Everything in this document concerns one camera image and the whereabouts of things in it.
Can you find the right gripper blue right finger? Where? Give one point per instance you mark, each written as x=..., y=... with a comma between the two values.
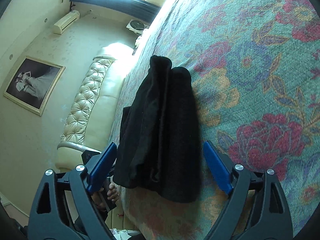
x=220, y=166

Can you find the white wall air conditioner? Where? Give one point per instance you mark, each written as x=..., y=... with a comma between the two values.
x=64, y=23

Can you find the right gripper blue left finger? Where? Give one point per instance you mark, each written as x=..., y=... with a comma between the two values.
x=98, y=168

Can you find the cream tufted leather headboard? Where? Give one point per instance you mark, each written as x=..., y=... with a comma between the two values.
x=89, y=123

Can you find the floral bedspread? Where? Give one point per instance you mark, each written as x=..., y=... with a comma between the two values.
x=254, y=67

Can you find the person's left hand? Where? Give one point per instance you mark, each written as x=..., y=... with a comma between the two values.
x=105, y=199

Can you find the white desk fan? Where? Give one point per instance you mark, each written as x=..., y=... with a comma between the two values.
x=137, y=26

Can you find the dark blue curtain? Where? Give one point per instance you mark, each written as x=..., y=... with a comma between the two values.
x=140, y=9

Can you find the framed black white photograph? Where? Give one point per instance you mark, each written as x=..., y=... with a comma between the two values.
x=32, y=84

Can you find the black pants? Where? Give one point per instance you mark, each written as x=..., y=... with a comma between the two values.
x=159, y=145

